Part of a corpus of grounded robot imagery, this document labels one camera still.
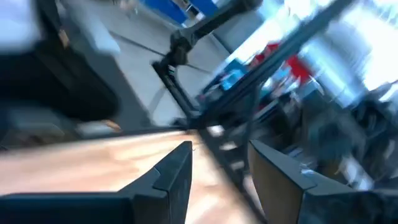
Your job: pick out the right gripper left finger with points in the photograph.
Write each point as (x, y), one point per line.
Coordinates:
(93, 208)

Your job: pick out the black aluminium table frame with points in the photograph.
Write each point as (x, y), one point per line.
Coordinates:
(280, 56)

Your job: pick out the blue storage bin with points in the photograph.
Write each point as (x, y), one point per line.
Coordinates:
(168, 9)

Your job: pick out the red bins on shelf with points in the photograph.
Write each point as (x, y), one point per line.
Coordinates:
(298, 67)

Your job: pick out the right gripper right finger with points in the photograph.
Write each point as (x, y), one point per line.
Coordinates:
(326, 205)

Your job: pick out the large dark rounded object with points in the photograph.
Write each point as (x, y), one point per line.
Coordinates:
(46, 84)

